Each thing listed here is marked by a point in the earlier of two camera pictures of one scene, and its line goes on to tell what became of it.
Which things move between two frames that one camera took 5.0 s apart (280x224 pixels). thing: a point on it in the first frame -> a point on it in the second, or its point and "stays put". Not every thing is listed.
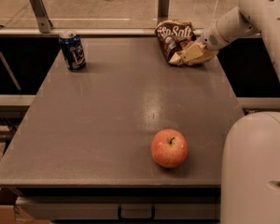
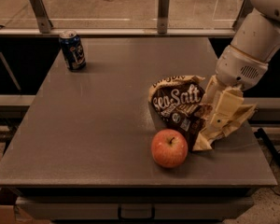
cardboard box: (6, 212) stays put
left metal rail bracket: (44, 21) stays put
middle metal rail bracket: (163, 5) stays put
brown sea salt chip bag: (173, 35) -> (179, 103)
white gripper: (210, 41) -> (239, 68)
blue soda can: (73, 50) stays put
